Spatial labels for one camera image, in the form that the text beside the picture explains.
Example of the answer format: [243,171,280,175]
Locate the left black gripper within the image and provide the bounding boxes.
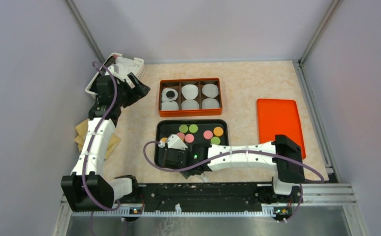
[113,72,150,108]

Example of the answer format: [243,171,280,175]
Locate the pink cookie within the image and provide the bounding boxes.
[176,132,185,141]
[203,130,214,140]
[185,134,195,143]

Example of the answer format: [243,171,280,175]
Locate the green cookie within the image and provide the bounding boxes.
[210,137,221,145]
[179,124,189,133]
[189,124,198,133]

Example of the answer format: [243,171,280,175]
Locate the black cookie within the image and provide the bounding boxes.
[166,90,176,100]

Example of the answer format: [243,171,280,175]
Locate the orange cookie box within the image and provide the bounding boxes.
[158,78,223,118]

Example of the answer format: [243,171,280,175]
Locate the metal tongs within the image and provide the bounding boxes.
[199,174,209,182]

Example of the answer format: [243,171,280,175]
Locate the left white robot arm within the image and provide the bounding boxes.
[61,65,150,212]

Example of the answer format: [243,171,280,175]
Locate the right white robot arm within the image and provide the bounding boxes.
[155,135,305,203]

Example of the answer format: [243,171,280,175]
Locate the black cookie tray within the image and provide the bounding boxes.
[154,119,229,171]

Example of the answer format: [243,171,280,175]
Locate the white plastic basket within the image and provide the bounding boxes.
[85,53,145,99]

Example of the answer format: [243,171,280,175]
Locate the green cookie top left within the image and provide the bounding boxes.
[179,124,189,133]

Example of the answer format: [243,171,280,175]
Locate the paper cup back left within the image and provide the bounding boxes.
[161,88,178,102]

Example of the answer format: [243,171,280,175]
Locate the green cookie right middle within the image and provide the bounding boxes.
[210,137,221,145]

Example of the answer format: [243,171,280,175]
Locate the paper cup front left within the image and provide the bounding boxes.
[161,101,179,111]

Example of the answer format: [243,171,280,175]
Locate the orange cookie top right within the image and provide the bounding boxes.
[213,126,224,137]

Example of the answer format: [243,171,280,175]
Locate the yellow sponge cloth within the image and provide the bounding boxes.
[74,119,120,160]

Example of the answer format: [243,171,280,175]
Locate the paper cup front middle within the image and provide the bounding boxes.
[181,99,200,110]

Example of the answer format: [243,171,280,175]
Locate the paper cup back middle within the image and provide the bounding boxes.
[182,84,199,100]

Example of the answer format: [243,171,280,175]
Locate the paper cup back right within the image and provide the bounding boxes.
[201,84,220,98]

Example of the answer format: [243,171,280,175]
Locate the orange box lid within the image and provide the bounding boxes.
[256,99,306,159]

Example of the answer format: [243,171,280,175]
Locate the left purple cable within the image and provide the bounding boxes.
[81,61,126,236]

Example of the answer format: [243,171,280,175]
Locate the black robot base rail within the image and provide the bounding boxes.
[120,182,303,222]

